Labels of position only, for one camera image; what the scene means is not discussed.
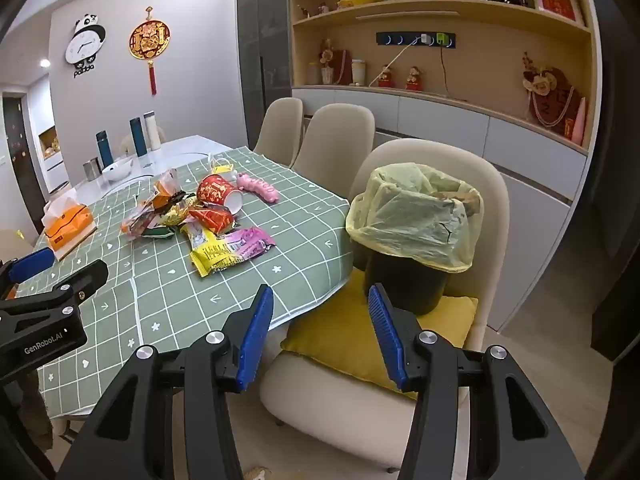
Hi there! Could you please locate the white low cabinet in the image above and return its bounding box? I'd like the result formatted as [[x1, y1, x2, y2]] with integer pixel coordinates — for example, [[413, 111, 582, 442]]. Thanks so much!
[[292, 85, 588, 333]]

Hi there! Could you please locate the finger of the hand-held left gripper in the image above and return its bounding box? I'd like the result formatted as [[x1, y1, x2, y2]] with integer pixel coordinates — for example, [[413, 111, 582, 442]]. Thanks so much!
[[0, 259, 109, 317], [0, 249, 55, 302]]

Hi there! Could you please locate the wooden wall shelf unit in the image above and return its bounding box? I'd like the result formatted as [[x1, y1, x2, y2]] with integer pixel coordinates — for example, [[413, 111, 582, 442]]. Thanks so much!
[[286, 0, 601, 151]]

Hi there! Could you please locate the pink snack packet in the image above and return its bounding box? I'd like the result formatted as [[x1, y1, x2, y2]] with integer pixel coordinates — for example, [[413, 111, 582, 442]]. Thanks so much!
[[236, 172, 280, 204]]

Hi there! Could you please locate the white round turntable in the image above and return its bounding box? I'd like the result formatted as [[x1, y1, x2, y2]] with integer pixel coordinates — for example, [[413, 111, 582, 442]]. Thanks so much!
[[75, 152, 221, 201]]

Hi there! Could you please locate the yellow seat cushion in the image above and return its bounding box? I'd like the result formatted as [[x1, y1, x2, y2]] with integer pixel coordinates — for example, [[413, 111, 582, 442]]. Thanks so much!
[[280, 272, 479, 401]]

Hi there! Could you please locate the red snack wrapper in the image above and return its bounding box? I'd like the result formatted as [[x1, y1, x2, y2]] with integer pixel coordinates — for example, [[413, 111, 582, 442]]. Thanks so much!
[[189, 207, 236, 233]]

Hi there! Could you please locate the purple snack wrapper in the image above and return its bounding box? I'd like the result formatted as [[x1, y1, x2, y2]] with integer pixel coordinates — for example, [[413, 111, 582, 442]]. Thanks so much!
[[220, 227, 277, 261]]

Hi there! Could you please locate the black power strip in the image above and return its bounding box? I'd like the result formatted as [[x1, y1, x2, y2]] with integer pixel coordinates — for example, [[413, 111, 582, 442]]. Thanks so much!
[[376, 31, 457, 49]]

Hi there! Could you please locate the white cable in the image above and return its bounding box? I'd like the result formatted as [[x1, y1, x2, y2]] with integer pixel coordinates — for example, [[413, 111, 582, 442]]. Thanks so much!
[[367, 42, 426, 88]]

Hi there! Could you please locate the tall teal thermos bottle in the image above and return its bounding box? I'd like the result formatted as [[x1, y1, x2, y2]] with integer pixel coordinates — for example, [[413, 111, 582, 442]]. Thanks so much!
[[129, 117, 146, 157]]

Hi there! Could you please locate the short teal thermos bottle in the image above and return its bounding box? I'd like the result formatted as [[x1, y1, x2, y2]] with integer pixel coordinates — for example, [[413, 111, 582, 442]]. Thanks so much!
[[96, 130, 112, 171]]

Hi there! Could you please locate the black trash bin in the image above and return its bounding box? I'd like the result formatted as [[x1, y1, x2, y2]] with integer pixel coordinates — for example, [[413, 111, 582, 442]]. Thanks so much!
[[354, 237, 450, 317]]

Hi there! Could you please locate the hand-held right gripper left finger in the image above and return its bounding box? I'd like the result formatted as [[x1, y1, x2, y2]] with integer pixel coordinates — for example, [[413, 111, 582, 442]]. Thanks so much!
[[59, 284, 275, 480]]

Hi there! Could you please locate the red gold wall ornament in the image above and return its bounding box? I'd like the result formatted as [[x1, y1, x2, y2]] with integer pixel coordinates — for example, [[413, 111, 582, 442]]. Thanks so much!
[[128, 6, 168, 97]]

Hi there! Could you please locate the dark brown door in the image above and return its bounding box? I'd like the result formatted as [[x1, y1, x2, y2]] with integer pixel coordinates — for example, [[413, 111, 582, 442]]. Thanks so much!
[[1, 94, 46, 233]]

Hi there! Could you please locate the brown handbag with flowers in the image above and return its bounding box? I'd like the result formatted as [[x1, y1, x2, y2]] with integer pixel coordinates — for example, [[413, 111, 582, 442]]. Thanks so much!
[[522, 51, 586, 128]]

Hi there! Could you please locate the red paper cup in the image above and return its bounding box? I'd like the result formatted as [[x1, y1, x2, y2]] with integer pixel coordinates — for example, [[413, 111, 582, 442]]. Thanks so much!
[[196, 174, 244, 217]]

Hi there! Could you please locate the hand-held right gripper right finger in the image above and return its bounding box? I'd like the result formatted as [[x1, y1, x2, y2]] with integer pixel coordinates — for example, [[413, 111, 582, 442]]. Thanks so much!
[[367, 282, 586, 480]]

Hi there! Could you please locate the black cable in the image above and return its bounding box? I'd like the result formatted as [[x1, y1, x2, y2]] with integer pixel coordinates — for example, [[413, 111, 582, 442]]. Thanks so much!
[[440, 45, 468, 103]]

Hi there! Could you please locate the white bowl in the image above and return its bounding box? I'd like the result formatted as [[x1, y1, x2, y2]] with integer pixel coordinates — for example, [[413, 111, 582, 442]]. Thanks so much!
[[101, 159, 135, 183]]

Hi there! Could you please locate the clear packet with yellow label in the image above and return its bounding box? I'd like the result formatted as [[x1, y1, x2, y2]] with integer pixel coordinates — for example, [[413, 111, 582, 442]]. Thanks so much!
[[207, 155, 238, 176]]

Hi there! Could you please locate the white thermos bottle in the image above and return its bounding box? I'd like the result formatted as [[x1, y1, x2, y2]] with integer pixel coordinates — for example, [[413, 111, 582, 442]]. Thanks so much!
[[143, 111, 161, 151]]

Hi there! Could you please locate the orange tissue pack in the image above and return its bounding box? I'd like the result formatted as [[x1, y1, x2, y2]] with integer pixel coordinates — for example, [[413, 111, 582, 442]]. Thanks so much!
[[41, 187, 98, 261]]

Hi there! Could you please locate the flower vase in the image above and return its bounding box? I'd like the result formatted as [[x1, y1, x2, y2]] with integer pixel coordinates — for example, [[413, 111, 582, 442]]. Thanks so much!
[[320, 40, 336, 86]]

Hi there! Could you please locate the yellow bin liner bag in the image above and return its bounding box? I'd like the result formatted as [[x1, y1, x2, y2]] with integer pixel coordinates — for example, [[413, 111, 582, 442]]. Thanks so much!
[[346, 162, 485, 273]]

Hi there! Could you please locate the dark red bag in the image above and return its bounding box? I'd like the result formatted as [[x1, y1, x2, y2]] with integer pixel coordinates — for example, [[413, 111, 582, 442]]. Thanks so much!
[[332, 50, 351, 86]]

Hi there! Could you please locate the green checked tablecloth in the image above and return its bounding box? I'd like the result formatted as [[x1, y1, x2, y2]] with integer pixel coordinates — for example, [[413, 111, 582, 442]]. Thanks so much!
[[0, 146, 351, 418]]

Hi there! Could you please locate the panda wall clock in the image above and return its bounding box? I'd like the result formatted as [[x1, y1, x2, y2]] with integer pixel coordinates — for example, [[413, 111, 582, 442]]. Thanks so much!
[[65, 14, 107, 80]]

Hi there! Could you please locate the red framed picture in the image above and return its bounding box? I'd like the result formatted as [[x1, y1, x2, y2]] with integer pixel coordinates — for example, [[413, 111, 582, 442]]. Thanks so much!
[[529, 0, 585, 28]]

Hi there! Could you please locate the pile of snack wrappers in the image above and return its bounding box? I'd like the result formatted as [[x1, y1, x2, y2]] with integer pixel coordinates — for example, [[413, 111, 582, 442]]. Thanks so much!
[[120, 169, 253, 278]]

